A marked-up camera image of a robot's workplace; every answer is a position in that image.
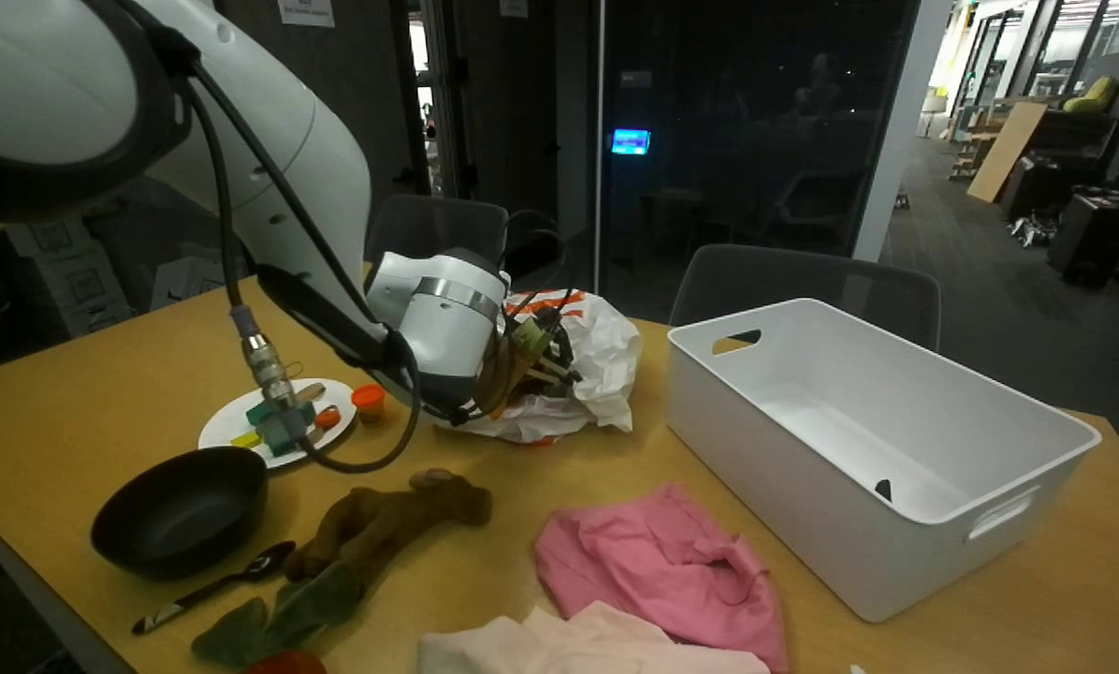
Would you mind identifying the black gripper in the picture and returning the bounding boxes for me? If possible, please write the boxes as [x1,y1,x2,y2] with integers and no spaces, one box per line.
[474,312,584,424]

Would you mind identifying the white orange plastic bag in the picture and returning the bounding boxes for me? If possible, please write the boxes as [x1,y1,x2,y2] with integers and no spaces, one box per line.
[450,288,649,445]

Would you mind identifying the dark office chair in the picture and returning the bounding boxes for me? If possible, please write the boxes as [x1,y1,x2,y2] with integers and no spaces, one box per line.
[367,191,514,272]

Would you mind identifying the orange small tub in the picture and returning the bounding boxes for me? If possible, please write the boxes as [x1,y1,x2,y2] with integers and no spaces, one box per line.
[347,382,389,420]

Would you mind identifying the small blue lit screen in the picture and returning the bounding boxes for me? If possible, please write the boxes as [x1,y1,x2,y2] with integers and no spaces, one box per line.
[606,123,655,160]

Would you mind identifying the pink cloth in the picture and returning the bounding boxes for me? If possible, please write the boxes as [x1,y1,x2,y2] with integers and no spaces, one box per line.
[531,482,797,674]

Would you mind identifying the cream pale cloth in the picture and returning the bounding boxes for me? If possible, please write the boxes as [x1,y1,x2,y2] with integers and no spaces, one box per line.
[417,600,773,674]

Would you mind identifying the white plastic bin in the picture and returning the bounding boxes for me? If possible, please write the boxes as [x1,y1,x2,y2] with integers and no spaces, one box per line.
[662,292,1103,626]

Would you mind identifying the white round plate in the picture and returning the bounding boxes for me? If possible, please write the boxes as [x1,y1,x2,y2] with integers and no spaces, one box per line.
[194,376,362,474]

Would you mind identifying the plush red rose green leaves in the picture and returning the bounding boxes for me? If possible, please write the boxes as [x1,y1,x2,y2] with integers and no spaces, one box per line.
[191,554,367,674]

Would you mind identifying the black spoon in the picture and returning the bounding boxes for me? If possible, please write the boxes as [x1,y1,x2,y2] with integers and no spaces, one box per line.
[128,538,301,635]

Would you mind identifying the black bowl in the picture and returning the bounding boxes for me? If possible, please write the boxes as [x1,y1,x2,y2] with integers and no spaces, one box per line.
[90,445,272,579]

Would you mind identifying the grey equipment rack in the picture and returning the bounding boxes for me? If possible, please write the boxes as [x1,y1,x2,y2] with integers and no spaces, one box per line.
[7,208,253,342]

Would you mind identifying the leaning wooden board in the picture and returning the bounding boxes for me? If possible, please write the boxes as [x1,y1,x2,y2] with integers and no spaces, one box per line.
[967,92,1051,206]

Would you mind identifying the dark box on floor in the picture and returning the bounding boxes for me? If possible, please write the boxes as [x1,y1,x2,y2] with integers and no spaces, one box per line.
[1049,185,1119,292]

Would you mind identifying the yellow-green lounge chair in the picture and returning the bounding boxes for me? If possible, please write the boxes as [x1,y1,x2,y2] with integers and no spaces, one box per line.
[1058,71,1119,120]

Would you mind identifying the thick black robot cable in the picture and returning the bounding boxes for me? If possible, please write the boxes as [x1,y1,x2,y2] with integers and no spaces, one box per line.
[120,0,427,474]

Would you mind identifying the white paper wall sign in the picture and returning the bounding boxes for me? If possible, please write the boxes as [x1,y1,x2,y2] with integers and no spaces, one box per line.
[272,0,335,29]

